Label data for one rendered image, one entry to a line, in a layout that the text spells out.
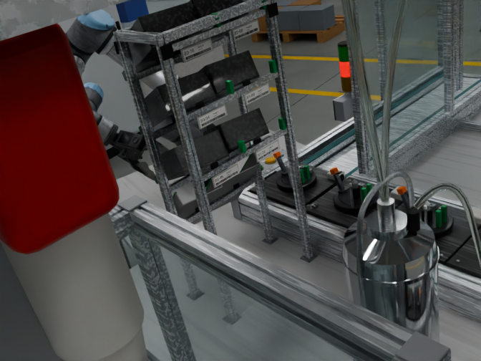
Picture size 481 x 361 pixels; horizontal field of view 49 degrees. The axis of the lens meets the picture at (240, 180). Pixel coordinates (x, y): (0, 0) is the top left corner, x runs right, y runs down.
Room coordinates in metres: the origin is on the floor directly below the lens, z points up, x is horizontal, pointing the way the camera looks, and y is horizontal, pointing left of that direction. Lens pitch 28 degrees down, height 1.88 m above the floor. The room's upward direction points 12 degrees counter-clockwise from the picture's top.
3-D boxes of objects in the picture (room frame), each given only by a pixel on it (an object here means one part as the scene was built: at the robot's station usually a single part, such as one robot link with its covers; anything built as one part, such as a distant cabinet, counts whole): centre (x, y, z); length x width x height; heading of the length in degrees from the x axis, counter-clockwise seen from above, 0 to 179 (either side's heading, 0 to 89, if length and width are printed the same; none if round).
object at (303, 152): (1.91, -0.32, 0.91); 0.89 x 0.06 x 0.11; 127
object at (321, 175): (1.63, -0.19, 0.96); 0.24 x 0.24 x 0.02; 37
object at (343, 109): (1.65, -0.41, 1.29); 0.12 x 0.05 x 0.25; 127
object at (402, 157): (1.79, -0.45, 0.91); 0.84 x 0.28 x 0.10; 127
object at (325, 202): (1.42, -0.35, 1.01); 0.24 x 0.24 x 0.13; 37
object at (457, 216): (1.23, -0.49, 1.01); 0.24 x 0.24 x 0.13; 37
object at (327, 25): (7.52, -1.29, 0.20); 1.20 x 0.80 x 0.41; 45
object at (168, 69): (1.31, 0.02, 1.26); 0.36 x 0.21 x 0.80; 127
